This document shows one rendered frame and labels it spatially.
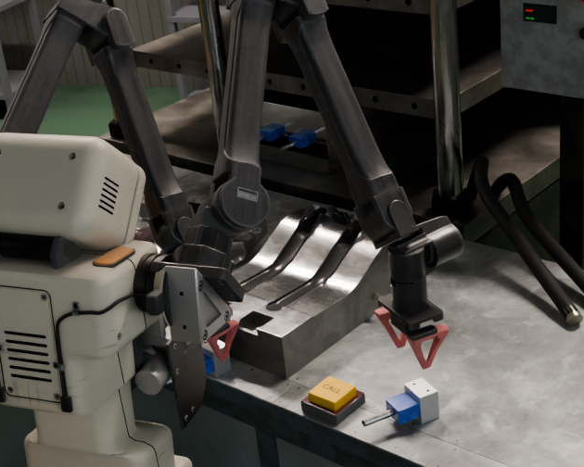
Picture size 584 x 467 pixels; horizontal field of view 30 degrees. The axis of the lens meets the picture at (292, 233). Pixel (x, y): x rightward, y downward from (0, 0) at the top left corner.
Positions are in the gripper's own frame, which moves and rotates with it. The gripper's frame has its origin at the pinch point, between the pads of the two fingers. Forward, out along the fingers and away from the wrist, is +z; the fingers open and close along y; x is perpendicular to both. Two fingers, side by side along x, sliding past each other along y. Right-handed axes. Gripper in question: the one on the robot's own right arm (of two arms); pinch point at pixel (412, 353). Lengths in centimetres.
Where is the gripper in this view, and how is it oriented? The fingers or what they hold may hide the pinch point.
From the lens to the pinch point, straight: 180.6
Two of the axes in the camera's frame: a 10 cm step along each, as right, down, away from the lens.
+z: 1.1, 9.0, 4.3
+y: -4.4, -3.5, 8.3
